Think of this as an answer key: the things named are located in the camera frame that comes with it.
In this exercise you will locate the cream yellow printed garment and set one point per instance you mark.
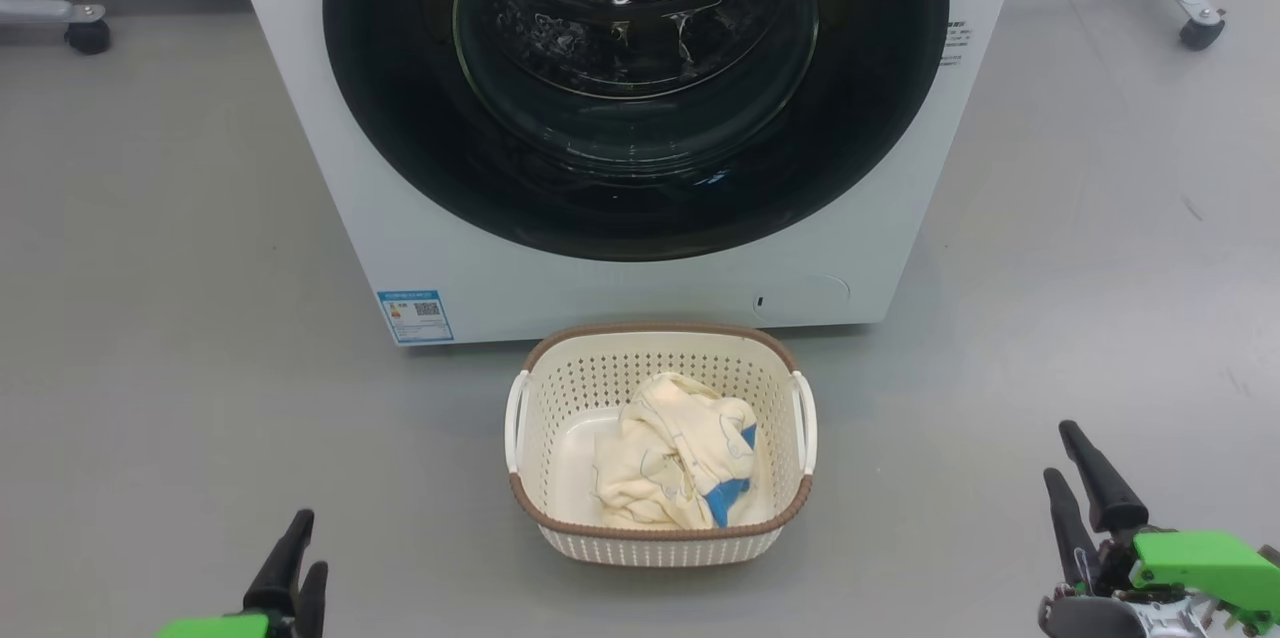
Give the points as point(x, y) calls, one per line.
point(660, 448)

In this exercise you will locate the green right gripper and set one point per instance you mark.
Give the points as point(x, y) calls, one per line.
point(1200, 563)

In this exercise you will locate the small printed text label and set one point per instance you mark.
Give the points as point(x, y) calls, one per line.
point(957, 43)

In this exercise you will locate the round black glass washer door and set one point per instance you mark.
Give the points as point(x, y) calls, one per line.
point(400, 118)

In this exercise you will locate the cream perforated basket brown rim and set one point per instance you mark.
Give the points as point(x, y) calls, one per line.
point(570, 388)

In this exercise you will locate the white garment with blue patches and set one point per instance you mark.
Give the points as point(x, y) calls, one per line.
point(725, 498)

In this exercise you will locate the white front-load washing machine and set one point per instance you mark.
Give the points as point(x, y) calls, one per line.
point(300, 118)

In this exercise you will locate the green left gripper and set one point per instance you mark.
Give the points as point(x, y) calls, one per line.
point(220, 628)

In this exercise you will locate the blue energy label sticker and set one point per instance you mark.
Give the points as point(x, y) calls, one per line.
point(415, 316)

